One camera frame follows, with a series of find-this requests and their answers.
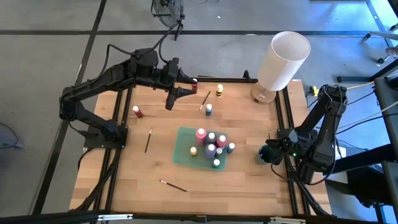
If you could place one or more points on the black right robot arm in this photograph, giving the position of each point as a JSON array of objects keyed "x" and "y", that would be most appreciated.
[{"x": 326, "y": 124}]

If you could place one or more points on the teal plastic tray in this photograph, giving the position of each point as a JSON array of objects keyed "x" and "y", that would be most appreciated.
[{"x": 186, "y": 155}]

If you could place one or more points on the white printed sign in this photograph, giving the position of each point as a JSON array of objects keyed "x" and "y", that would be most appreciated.
[{"x": 342, "y": 152}]

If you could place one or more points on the white shade table lamp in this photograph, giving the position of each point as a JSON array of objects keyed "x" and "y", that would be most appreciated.
[{"x": 280, "y": 65}]

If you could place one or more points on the dark green cup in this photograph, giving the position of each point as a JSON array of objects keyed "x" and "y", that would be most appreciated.
[{"x": 259, "y": 157}]

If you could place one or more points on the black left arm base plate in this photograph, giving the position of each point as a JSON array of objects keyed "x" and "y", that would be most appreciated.
[{"x": 90, "y": 141}]

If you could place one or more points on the large purple paint bottle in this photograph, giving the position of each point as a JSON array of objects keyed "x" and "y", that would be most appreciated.
[{"x": 210, "y": 151}]

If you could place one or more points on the large grey paint bottle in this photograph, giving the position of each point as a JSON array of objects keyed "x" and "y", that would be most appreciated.
[{"x": 211, "y": 137}]

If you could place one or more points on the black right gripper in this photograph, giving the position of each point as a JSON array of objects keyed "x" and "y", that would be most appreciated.
[{"x": 293, "y": 146}]

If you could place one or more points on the small yellow paint bottle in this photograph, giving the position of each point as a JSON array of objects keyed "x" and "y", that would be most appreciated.
[
  {"x": 193, "y": 151},
  {"x": 219, "y": 90}
]

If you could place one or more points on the small dark green paint bottle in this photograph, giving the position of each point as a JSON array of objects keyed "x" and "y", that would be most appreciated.
[{"x": 219, "y": 151}]

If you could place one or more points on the person's shoe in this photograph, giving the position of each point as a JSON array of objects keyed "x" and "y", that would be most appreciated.
[{"x": 392, "y": 52}]

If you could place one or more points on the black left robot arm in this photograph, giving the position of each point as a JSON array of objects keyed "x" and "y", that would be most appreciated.
[{"x": 102, "y": 77}]

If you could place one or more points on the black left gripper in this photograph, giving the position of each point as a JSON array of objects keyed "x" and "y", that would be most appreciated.
[{"x": 169, "y": 77}]

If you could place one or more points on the large red paint bottle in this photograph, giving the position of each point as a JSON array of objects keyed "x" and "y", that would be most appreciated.
[{"x": 221, "y": 140}]

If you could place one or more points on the black camera rail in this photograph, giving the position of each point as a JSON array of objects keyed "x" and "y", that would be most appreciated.
[{"x": 46, "y": 219}]

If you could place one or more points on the large pink paint bottle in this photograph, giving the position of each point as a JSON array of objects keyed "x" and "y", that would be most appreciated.
[{"x": 201, "y": 136}]

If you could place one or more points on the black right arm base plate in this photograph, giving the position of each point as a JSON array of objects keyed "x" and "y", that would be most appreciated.
[{"x": 281, "y": 133}]

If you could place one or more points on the silver rail bracket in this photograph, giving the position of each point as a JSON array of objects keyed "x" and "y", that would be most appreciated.
[
  {"x": 115, "y": 217},
  {"x": 287, "y": 221}
]

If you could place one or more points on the small light blue paint bottle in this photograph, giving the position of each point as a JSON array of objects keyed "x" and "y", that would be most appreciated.
[{"x": 230, "y": 147}]

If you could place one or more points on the black floor fan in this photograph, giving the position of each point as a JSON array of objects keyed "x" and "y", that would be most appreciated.
[{"x": 179, "y": 28}]

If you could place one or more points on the small dark red paint bottle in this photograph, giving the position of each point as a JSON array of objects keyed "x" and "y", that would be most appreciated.
[{"x": 137, "y": 112}]

